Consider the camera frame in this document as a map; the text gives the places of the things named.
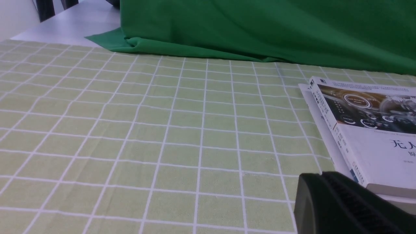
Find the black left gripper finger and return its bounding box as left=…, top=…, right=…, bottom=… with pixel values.
left=294, top=172, right=416, bottom=234

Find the top white self-driving textbook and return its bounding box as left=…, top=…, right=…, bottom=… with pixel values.
left=309, top=76, right=416, bottom=199

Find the bottom white book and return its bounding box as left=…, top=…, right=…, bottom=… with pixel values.
left=298, top=84, right=416, bottom=216

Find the green backdrop cloth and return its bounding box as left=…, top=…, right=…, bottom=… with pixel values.
left=87, top=0, right=416, bottom=75

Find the green checkered tablecloth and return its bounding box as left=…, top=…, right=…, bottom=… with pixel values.
left=0, top=40, right=415, bottom=234

